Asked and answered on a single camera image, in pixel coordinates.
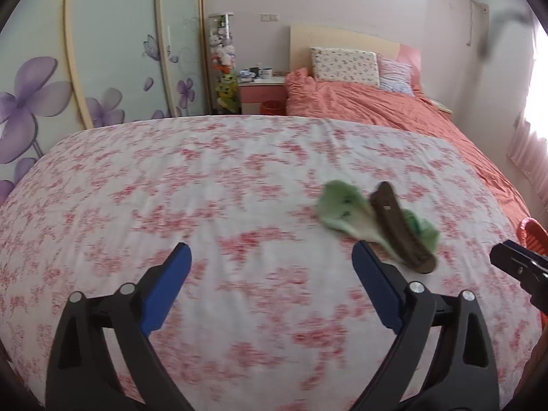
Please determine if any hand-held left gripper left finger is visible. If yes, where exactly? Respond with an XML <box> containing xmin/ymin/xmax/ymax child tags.
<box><xmin>45</xmin><ymin>242</ymin><xmax>195</xmax><ymax>411</ymax></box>

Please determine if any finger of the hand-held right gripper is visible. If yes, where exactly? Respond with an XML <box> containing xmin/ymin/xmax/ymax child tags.
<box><xmin>489</xmin><ymin>241</ymin><xmax>548</xmax><ymax>304</ymax></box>

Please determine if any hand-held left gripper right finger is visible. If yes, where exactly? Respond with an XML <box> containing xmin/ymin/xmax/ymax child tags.
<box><xmin>351</xmin><ymin>240</ymin><xmax>501</xmax><ymax>411</ymax></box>

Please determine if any orange plastic basket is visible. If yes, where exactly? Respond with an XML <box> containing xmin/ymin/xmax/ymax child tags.
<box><xmin>516</xmin><ymin>217</ymin><xmax>548</xmax><ymax>258</ymax></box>

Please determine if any brown sock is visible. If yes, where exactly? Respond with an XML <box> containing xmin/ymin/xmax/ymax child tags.
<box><xmin>369</xmin><ymin>181</ymin><xmax>438</xmax><ymax>275</ymax></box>

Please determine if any green cloth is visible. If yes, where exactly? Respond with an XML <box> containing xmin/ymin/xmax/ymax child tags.
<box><xmin>317</xmin><ymin>180</ymin><xmax>441</xmax><ymax>262</ymax></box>

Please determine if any pink floral bed sheet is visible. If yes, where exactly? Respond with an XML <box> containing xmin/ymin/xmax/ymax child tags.
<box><xmin>0</xmin><ymin>114</ymin><xmax>544</xmax><ymax>411</ymax></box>

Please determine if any pink curtain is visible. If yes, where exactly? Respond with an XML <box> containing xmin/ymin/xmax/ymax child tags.
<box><xmin>507</xmin><ymin>111</ymin><xmax>548</xmax><ymax>206</ymax></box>

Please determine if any orange duvet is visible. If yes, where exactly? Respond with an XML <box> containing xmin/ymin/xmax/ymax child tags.
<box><xmin>285</xmin><ymin>67</ymin><xmax>536</xmax><ymax>223</ymax></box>

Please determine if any green plush toy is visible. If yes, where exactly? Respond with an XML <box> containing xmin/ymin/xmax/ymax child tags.
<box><xmin>215</xmin><ymin>73</ymin><xmax>240</xmax><ymax>112</ymax></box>

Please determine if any pink white nightstand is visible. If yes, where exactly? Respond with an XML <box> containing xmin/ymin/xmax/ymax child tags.
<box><xmin>237</xmin><ymin>76</ymin><xmax>287</xmax><ymax>115</ymax></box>

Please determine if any pink striped pillow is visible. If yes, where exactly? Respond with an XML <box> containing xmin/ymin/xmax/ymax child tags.
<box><xmin>377</xmin><ymin>58</ymin><xmax>415</xmax><ymax>96</ymax></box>

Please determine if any floral pillow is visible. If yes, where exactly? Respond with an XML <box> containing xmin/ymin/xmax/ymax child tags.
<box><xmin>309</xmin><ymin>47</ymin><xmax>381</xmax><ymax>87</ymax></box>

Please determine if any clear plush toy tube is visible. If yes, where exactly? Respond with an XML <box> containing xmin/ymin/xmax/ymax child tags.
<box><xmin>208</xmin><ymin>13</ymin><xmax>240</xmax><ymax>114</ymax></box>

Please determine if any beige pink headboard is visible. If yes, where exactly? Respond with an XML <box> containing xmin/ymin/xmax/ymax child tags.
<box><xmin>290</xmin><ymin>25</ymin><xmax>422</xmax><ymax>90</ymax></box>

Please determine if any flower print sliding wardrobe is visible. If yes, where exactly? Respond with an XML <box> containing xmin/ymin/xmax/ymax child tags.
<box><xmin>0</xmin><ymin>0</ymin><xmax>210</xmax><ymax>206</ymax></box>

